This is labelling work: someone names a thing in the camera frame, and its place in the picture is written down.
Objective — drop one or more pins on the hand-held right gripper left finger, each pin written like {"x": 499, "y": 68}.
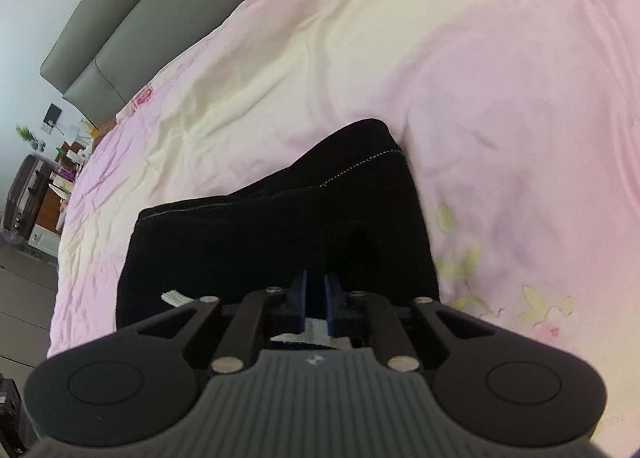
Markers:
{"x": 300, "y": 303}

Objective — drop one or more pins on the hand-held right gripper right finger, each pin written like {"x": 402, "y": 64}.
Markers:
{"x": 332, "y": 303}

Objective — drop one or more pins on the black pants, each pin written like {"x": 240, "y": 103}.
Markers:
{"x": 370, "y": 218}

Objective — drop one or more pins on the dark brown suitcase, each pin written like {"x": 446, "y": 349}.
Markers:
{"x": 25, "y": 198}

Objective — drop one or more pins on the white wooden nightstand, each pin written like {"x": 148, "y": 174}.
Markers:
{"x": 65, "y": 188}

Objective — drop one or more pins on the pink floral blanket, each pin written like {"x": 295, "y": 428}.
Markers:
{"x": 400, "y": 78}

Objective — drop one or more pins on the red patterned pillow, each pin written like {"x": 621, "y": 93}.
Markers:
{"x": 142, "y": 96}

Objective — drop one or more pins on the small potted plant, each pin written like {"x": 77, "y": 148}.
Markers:
{"x": 27, "y": 136}

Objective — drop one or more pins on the grey upholstered headboard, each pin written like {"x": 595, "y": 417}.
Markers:
{"x": 130, "y": 18}

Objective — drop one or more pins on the black wall socket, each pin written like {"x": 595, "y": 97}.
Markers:
{"x": 53, "y": 115}

